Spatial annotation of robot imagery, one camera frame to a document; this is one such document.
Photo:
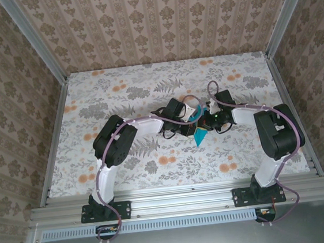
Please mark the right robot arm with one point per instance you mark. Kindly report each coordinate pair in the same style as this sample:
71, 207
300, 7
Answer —
279, 135

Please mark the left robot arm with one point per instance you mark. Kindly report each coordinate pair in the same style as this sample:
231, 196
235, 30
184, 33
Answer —
115, 144

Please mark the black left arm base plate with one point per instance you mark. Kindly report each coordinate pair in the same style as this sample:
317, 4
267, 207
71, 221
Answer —
125, 209

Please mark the teal square paper sheet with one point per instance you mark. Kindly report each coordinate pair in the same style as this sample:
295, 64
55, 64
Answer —
200, 137

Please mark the aluminium mounting rail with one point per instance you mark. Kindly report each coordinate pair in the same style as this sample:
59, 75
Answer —
182, 200

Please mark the floral patterned table mat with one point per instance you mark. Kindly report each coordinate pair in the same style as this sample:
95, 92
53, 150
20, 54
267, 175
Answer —
103, 84

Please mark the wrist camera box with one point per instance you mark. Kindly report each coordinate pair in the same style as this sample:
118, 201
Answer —
190, 110
214, 105

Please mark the aluminium side rail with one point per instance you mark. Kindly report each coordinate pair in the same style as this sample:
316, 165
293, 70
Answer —
55, 138
294, 113

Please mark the aluminium frame post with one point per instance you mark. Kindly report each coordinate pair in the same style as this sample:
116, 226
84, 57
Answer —
35, 42
286, 12

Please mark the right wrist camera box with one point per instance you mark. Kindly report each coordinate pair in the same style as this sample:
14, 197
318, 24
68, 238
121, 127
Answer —
214, 105

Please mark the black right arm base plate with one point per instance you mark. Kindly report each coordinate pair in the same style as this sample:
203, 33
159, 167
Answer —
239, 197

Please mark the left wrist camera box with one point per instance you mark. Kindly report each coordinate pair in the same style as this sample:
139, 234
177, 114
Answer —
190, 110

